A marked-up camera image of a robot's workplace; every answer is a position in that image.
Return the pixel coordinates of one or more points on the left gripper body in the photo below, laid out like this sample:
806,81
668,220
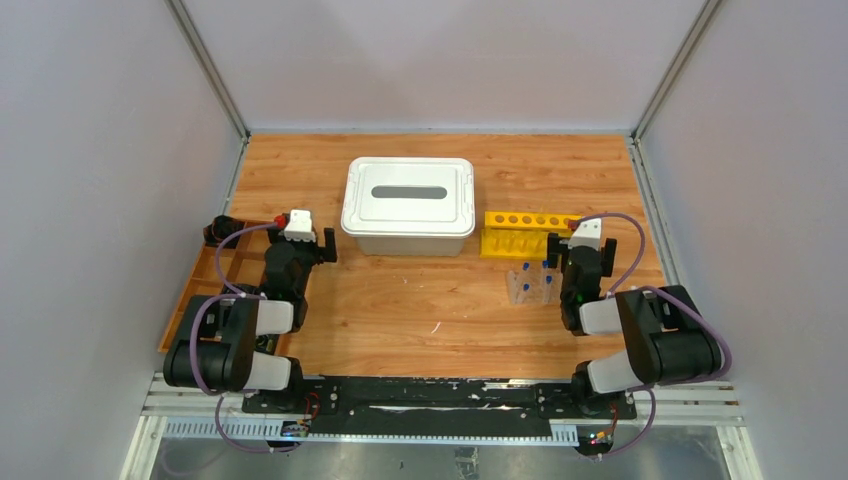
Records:
317,246

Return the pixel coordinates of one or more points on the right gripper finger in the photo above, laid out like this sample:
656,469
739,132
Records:
608,254
554,249

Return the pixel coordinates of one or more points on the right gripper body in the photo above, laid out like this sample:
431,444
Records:
567,252

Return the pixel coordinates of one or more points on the white bin lid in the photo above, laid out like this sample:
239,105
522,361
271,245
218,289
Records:
409,197

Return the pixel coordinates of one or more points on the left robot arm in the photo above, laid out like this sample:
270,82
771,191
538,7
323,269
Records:
214,349

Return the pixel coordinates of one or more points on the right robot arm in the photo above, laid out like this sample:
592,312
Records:
666,339

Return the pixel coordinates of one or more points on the beige plastic bin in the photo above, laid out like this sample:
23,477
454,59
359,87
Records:
416,245

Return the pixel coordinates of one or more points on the yellow test tube rack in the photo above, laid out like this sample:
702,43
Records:
521,235

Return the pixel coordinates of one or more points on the wooden organizer tray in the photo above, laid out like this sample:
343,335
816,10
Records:
242,262

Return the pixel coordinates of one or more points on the black rolled tie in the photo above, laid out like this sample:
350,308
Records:
221,227

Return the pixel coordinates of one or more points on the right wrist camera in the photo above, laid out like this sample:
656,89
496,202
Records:
587,234

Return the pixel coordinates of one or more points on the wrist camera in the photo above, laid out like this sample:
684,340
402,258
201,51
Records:
587,234
299,227

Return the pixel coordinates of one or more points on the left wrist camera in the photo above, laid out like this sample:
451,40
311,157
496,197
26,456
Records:
299,227

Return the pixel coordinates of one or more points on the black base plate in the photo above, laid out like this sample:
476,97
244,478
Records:
420,407

